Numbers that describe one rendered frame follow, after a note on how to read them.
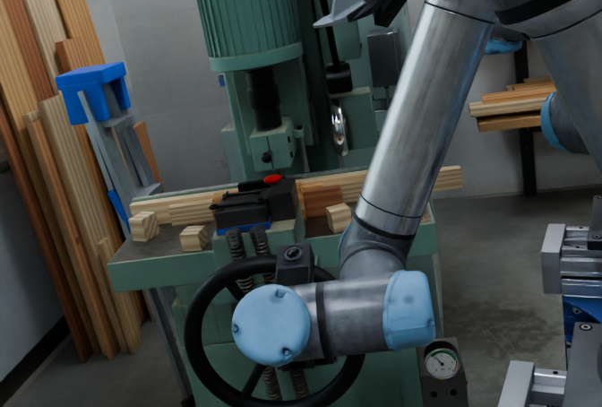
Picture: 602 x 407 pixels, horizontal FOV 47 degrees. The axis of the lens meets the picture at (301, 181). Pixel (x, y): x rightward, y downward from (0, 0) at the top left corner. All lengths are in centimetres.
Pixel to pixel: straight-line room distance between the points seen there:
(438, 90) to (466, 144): 302
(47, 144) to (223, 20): 154
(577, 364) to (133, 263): 76
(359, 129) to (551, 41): 91
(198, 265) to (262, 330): 62
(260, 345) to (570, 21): 39
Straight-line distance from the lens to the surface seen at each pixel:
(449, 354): 126
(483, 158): 377
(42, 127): 266
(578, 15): 59
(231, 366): 136
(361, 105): 146
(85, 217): 274
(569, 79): 62
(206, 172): 398
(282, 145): 128
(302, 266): 87
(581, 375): 96
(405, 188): 74
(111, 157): 216
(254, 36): 122
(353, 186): 134
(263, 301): 66
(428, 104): 72
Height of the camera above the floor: 136
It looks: 18 degrees down
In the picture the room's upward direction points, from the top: 10 degrees counter-clockwise
